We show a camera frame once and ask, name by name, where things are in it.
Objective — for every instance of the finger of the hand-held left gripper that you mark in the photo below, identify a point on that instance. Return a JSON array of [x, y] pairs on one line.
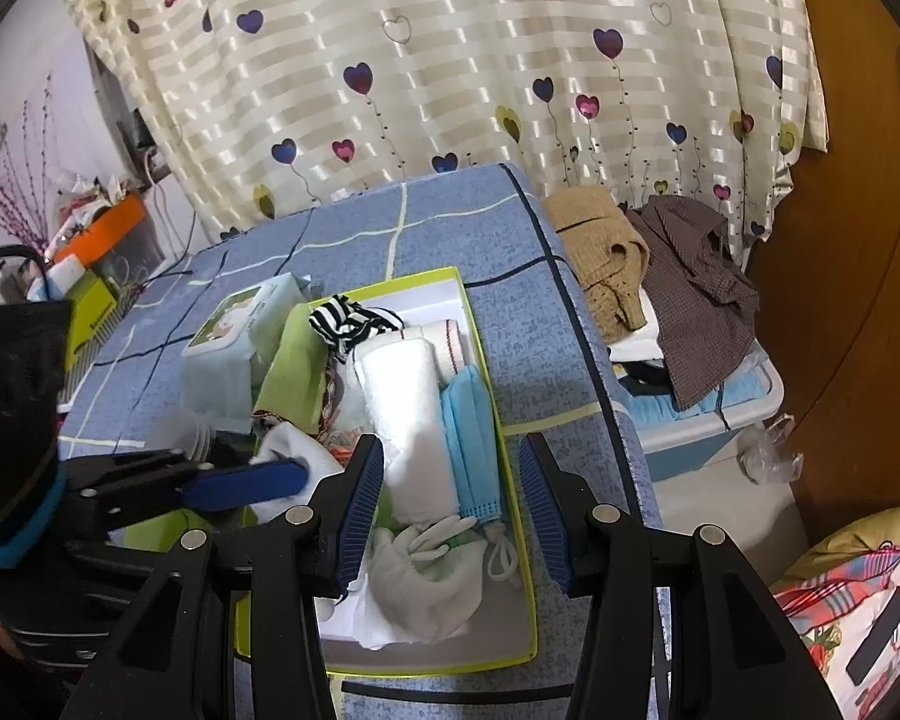
[[247, 484], [157, 461]]

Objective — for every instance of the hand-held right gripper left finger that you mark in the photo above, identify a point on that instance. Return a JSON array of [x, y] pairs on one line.
[[364, 510]]

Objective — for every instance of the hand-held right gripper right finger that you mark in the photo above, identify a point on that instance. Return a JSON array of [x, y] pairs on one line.
[[544, 517]]

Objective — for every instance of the white sock grey sole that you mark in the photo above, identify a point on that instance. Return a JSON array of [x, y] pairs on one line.
[[412, 600]]

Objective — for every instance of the white towel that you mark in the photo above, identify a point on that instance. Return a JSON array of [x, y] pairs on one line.
[[405, 405]]

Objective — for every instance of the blue face mask stack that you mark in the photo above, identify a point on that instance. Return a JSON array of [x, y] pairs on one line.
[[469, 427]]

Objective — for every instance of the green rabbit towel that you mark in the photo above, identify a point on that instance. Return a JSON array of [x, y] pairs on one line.
[[292, 367]]

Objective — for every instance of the beige cloth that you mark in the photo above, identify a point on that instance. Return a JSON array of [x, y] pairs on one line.
[[450, 345]]

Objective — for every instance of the black white striped sock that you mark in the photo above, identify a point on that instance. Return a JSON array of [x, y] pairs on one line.
[[345, 322]]

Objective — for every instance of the green white cardboard box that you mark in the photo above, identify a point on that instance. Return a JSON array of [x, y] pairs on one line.
[[427, 300]]

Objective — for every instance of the clear round plastic container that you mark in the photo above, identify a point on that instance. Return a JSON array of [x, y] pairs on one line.
[[180, 431]]

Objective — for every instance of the green plastic container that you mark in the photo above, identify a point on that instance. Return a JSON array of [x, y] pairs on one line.
[[146, 532]]

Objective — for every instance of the yellow-green cardboard box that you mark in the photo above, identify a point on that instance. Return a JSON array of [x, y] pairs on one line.
[[94, 307]]

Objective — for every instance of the white blue carton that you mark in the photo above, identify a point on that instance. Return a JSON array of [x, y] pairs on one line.
[[60, 277]]

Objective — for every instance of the blue wet wipes pack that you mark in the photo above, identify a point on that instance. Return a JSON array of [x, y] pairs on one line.
[[232, 330]]

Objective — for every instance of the blue storage bin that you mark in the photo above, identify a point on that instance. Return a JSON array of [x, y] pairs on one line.
[[682, 442]]

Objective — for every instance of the clear plastic storage bin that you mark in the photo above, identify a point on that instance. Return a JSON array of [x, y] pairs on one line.
[[131, 255]]

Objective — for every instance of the orange box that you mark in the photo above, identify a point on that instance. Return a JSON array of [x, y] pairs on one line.
[[105, 229]]

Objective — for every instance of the pink decorative branches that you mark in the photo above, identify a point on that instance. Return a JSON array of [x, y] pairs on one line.
[[15, 195]]

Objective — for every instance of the pile of plastic packets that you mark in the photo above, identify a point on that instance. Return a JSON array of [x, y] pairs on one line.
[[86, 199]]

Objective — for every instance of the clear plastic bag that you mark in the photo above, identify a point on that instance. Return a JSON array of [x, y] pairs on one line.
[[772, 457]]

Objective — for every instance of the brown checked shirt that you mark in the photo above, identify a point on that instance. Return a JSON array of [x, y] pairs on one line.
[[697, 300]]

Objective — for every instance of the blue plaid bed sheet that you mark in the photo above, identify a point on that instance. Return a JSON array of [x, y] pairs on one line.
[[495, 255]]

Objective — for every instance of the tan knit sweater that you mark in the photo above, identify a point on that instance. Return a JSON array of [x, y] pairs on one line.
[[600, 255]]

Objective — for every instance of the black power adapter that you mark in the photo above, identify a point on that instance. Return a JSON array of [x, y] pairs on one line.
[[142, 135]]

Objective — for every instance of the plaid floral quilt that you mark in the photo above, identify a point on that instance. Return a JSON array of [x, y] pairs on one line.
[[832, 607]]

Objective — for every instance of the yellow pillow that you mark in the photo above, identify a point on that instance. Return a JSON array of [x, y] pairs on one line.
[[870, 532]]

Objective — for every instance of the wooden wardrobe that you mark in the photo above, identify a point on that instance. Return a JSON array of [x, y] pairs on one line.
[[855, 240]]

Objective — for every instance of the cream heart print curtain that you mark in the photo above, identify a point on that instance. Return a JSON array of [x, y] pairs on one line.
[[420, 37]]

